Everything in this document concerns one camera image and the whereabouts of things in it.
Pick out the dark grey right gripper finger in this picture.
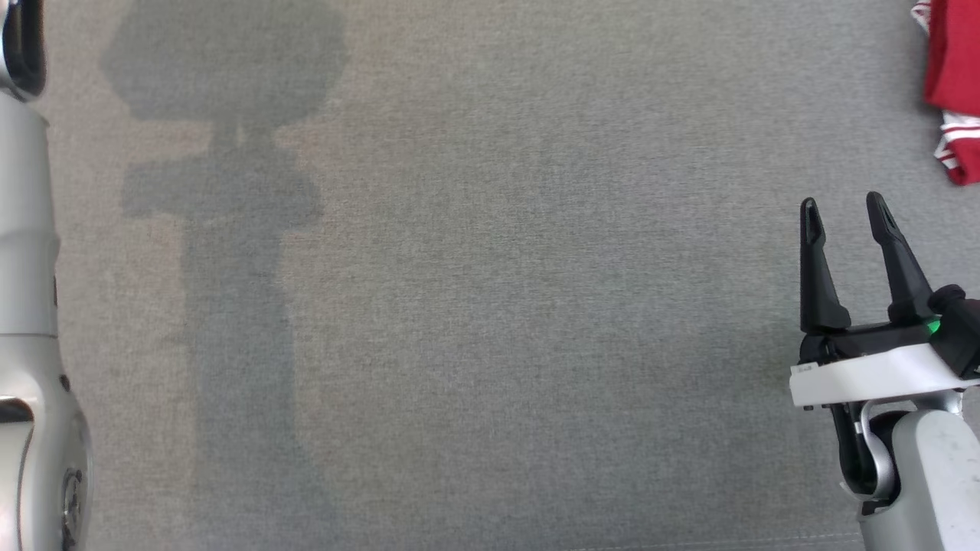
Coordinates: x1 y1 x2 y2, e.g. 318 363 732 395
799 197 853 334
865 191 939 327

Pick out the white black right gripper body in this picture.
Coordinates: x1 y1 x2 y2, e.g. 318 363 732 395
789 318 980 411

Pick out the red basketball jersey white trim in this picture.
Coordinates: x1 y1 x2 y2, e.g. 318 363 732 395
911 0 980 187

